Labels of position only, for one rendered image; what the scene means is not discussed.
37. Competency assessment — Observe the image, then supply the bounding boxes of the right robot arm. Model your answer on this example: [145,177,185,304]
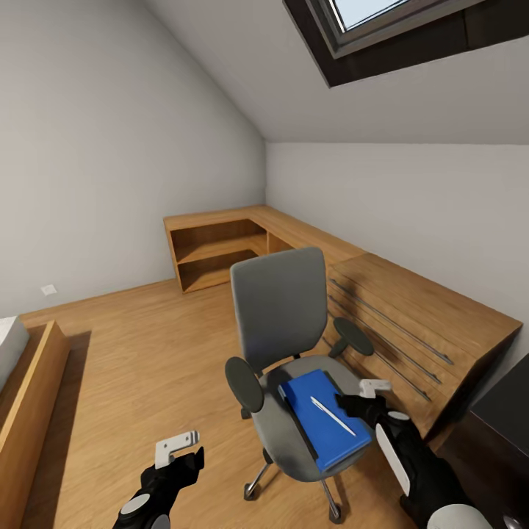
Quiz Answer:
[335,379,493,529]

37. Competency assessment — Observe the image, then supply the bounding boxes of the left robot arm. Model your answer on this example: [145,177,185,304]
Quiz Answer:
[112,431,204,529]

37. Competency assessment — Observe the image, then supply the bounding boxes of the folder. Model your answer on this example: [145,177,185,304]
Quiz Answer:
[278,368,372,474]

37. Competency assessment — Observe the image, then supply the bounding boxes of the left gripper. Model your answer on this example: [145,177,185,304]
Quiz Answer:
[142,447,204,500]

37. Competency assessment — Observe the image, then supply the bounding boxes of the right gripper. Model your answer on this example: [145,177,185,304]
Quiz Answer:
[335,392,386,424]

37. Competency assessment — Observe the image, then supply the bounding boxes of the swivel chair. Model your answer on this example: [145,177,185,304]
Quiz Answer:
[225,247,377,525]

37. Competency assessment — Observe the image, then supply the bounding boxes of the pen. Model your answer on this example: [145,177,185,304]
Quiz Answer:
[312,397,354,435]

